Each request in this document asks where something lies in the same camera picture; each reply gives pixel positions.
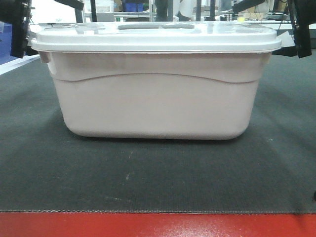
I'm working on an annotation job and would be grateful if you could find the dark grey table mat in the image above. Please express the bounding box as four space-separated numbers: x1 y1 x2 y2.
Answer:
0 55 316 214

